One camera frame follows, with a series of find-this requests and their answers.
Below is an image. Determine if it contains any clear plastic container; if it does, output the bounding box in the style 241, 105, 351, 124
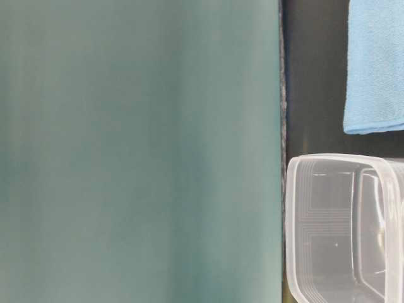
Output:
285, 153, 403, 302

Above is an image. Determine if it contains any blue folded towel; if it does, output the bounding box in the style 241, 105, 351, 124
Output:
343, 1, 403, 134

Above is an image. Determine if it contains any green backdrop curtain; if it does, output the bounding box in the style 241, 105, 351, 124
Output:
1, 1, 282, 302

